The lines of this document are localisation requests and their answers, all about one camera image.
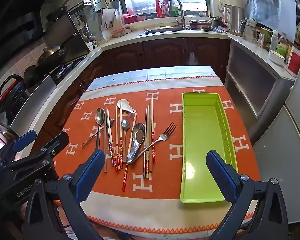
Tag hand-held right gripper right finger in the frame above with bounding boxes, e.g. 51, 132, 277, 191
205, 150, 289, 240

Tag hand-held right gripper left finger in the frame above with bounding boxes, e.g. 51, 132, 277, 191
21, 149, 107, 240

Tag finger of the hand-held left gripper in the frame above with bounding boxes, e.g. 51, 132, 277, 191
12, 130, 38, 153
5, 132, 70, 171

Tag large metal spoon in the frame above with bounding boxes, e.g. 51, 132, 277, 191
94, 107, 106, 153

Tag green plastic utensil tray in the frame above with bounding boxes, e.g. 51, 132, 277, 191
179, 92, 238, 204

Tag metal chopstick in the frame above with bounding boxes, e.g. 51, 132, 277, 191
143, 107, 148, 177

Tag deep metal soup spoon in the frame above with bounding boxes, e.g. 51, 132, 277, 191
126, 122, 146, 164

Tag metal fork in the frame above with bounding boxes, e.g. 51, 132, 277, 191
127, 122, 177, 165

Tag white ceramic spoon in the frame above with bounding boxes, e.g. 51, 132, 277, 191
117, 99, 137, 114

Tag stainless steel panel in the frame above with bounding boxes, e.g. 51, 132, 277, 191
10, 74, 57, 137

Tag orange patterned blanket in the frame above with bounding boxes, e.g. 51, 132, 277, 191
52, 75, 262, 234

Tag gas stove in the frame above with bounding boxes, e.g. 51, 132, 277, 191
49, 55, 88, 85

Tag grey refrigerator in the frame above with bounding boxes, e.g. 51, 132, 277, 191
250, 2, 300, 224

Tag dark wok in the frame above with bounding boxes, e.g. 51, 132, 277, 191
36, 44, 68, 69

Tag grey frosted door cabinet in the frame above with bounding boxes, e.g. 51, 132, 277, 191
224, 36, 298, 137

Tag black range hood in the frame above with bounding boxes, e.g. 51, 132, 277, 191
0, 0, 78, 53

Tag red lidded food container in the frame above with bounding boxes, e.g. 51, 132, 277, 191
112, 27, 127, 38

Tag hanging plastic bag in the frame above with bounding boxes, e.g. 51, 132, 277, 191
186, 51, 198, 67

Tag black frying pan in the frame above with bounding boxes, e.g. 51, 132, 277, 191
45, 4, 68, 22

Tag pale cutting board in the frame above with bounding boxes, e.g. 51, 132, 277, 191
99, 8, 115, 32

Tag dark wooden base cabinets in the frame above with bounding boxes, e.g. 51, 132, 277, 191
36, 37, 231, 150

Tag white bowl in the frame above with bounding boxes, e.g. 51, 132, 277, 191
268, 49, 285, 65

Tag red labelled container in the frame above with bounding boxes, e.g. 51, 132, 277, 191
286, 45, 300, 78

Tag pink bowl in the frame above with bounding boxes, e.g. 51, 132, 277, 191
122, 14, 137, 24

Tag green labelled bottle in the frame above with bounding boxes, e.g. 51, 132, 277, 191
277, 36, 289, 55

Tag green labelled jar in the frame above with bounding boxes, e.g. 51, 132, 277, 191
260, 27, 272, 49

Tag white plastic bottle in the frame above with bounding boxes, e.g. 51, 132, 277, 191
269, 29, 279, 52

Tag steel kitchen sink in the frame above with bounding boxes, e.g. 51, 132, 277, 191
137, 26, 229, 37

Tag glass pitcher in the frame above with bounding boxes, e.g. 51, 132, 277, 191
239, 18, 258, 42

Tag stack of dishes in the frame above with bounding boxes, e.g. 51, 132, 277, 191
188, 19, 213, 30

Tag steel electric kettle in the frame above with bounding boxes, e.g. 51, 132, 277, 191
222, 4, 245, 37

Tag red spray bottle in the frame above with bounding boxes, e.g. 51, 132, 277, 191
155, 0, 163, 18

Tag pink bottle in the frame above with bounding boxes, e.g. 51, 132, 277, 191
161, 1, 170, 18

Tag green dish soap bottle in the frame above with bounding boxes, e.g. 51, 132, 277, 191
171, 0, 180, 17

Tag steel kitchen faucet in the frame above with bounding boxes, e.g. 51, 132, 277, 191
168, 0, 187, 28

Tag black cooker with handle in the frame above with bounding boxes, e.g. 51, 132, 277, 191
0, 74, 30, 125

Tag wall poster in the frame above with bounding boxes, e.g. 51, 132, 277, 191
244, 0, 297, 43

